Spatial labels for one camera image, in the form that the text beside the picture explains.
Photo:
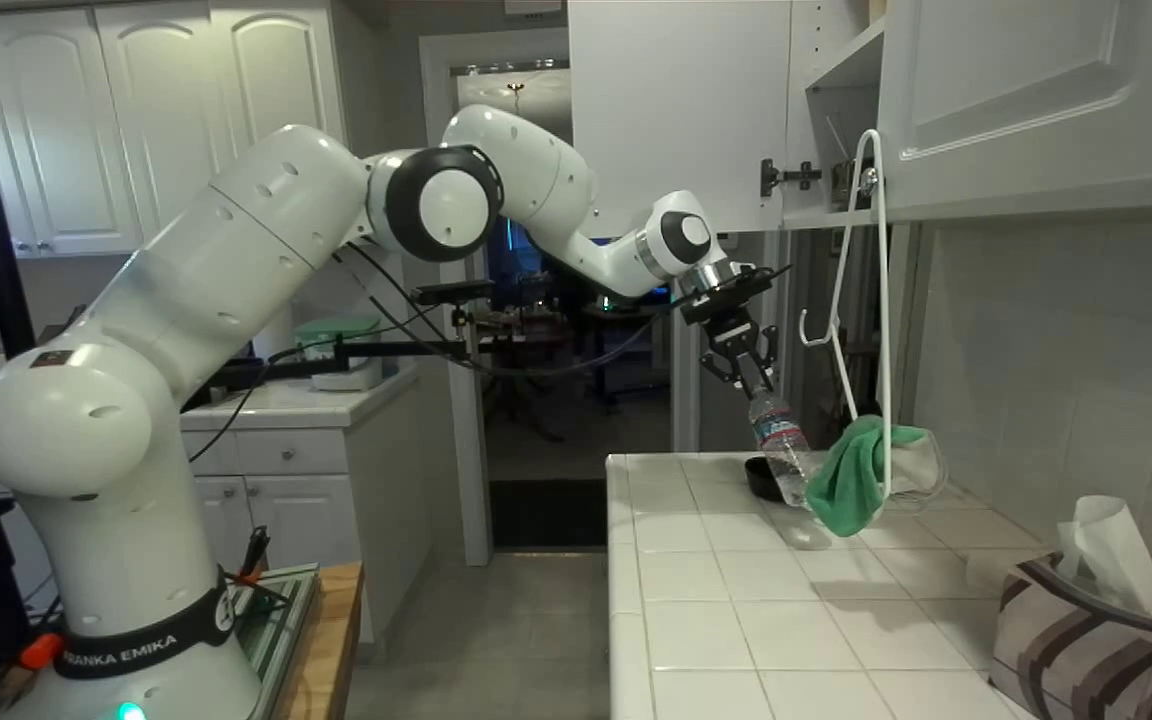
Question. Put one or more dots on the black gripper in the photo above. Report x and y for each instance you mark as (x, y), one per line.
(719, 298)

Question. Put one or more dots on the clear plastic water bottle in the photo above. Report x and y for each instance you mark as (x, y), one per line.
(782, 436)

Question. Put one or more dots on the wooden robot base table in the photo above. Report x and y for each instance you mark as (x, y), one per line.
(284, 656)

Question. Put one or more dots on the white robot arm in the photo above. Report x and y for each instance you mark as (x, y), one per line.
(94, 418)

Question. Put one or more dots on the small black pot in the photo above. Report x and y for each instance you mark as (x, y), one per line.
(773, 483)

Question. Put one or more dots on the green cloth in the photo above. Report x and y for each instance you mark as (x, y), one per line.
(868, 464)

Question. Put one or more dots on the white plastic clothes hanger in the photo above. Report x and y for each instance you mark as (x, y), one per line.
(857, 327)

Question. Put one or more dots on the white upper cabinet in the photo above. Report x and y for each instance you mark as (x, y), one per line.
(982, 104)

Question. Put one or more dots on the striped tissue holder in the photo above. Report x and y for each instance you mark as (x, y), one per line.
(1074, 629)

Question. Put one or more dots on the white lower kitchen cabinets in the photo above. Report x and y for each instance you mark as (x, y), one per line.
(337, 476)

